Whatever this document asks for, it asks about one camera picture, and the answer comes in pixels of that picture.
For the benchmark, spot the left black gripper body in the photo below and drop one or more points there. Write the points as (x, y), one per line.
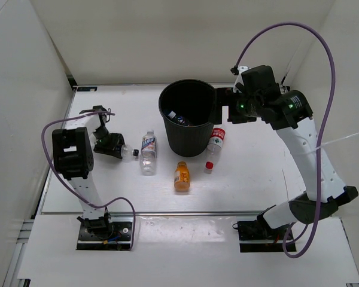
(106, 144)

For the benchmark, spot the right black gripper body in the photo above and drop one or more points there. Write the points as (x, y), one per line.
(246, 107)

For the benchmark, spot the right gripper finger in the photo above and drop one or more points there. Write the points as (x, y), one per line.
(225, 96)
(217, 114)

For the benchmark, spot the red-label red-cap water bottle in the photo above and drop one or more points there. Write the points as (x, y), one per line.
(214, 147)

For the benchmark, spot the small dark-label water bottle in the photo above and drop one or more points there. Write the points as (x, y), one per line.
(128, 153)

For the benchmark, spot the blue-label clear water bottle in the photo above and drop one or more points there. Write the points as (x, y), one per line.
(148, 153)

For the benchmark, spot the clear unlabeled plastic bottle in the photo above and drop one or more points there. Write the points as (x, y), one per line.
(180, 120)

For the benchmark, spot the orange juice bottle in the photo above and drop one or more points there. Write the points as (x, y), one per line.
(182, 177)

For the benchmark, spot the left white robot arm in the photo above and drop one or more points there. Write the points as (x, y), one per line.
(73, 149)

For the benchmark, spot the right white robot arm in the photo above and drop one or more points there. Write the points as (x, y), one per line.
(292, 119)

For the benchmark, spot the black plastic bin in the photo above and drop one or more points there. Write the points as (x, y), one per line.
(192, 99)

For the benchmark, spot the aluminium front rail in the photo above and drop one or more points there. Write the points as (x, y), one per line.
(222, 213)

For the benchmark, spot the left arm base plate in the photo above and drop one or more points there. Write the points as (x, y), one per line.
(106, 233)

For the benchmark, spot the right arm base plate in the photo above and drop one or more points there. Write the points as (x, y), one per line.
(253, 238)

